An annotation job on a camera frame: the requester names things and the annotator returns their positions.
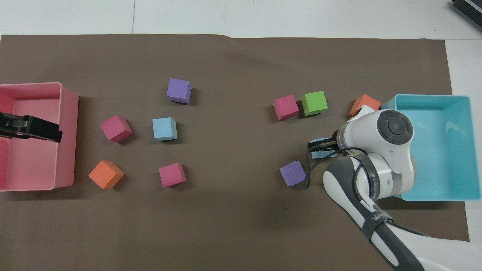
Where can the pink plastic bin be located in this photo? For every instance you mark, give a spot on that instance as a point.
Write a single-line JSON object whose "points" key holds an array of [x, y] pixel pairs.
{"points": [[67, 150]]}

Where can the pink foam block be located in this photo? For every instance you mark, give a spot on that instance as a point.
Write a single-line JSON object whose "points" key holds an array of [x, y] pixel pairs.
{"points": [[285, 107], [115, 128], [171, 174]]}

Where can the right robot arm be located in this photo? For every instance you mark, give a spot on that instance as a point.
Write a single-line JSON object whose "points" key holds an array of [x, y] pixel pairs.
{"points": [[388, 169]]}

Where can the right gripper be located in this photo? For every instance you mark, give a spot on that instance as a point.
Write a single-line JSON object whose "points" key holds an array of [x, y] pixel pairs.
{"points": [[333, 141]]}

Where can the purple foam block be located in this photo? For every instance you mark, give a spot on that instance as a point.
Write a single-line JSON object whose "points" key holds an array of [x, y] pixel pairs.
{"points": [[292, 173], [178, 89]]}

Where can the green foam block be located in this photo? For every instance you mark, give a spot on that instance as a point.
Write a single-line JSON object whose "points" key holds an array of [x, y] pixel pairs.
{"points": [[314, 102]]}

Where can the light blue foam block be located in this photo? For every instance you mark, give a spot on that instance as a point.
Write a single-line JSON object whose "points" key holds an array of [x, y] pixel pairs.
{"points": [[164, 128], [323, 153]]}

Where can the orange foam block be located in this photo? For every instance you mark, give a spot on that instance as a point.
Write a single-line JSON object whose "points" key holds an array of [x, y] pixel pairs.
{"points": [[364, 102], [105, 174]]}

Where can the light blue plastic bin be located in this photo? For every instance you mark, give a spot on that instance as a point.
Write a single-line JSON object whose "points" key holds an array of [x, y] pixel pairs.
{"points": [[440, 150]]}

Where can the black stand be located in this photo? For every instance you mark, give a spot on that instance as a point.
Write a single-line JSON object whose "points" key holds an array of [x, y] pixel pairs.
{"points": [[469, 10]]}

